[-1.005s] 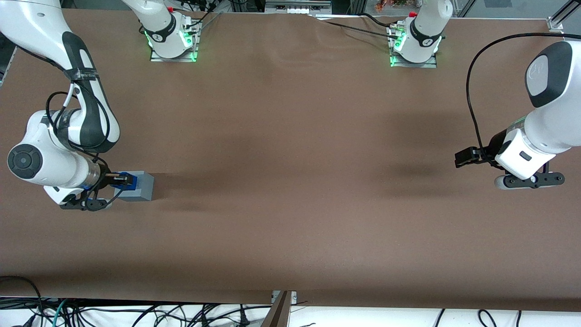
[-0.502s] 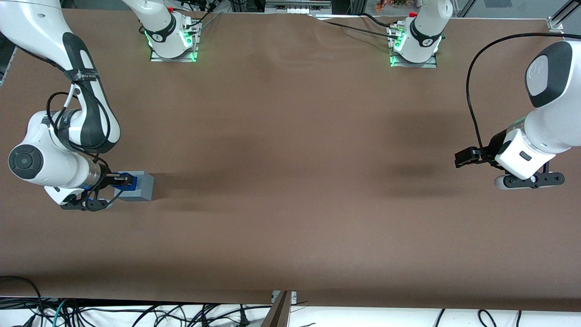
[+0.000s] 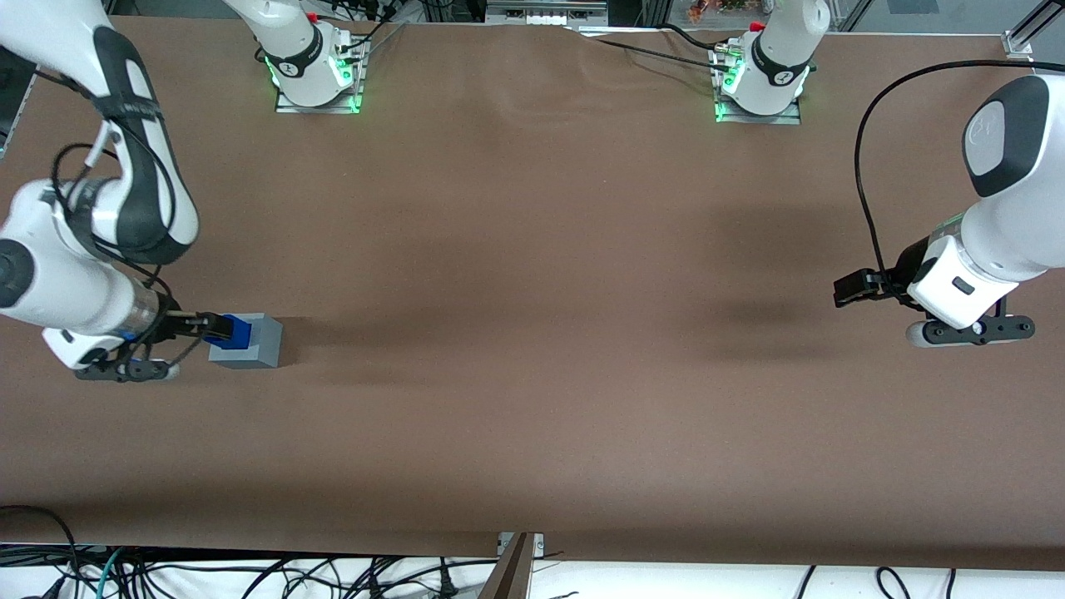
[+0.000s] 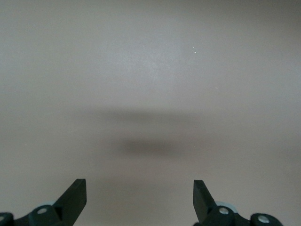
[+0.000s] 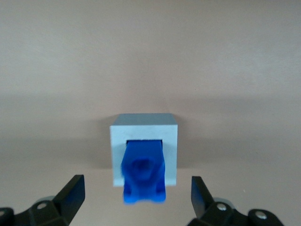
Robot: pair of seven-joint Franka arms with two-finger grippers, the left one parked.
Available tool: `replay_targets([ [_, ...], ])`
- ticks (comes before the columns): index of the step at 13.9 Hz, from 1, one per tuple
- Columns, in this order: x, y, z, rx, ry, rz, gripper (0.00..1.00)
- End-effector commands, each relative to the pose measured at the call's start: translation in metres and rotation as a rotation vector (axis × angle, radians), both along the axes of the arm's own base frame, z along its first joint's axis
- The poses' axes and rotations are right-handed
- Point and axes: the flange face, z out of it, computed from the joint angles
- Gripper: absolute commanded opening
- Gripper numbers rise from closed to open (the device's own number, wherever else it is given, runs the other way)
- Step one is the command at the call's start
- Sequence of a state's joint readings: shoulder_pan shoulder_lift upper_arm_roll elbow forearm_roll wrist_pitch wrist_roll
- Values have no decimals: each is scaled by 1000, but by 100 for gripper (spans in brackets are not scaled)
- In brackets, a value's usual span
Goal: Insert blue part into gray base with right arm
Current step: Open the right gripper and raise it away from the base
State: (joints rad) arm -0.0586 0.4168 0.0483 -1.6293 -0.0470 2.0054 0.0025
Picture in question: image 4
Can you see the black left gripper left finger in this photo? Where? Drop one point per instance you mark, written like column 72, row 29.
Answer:
column 70, row 202

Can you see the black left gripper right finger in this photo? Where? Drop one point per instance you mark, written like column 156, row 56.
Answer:
column 204, row 204

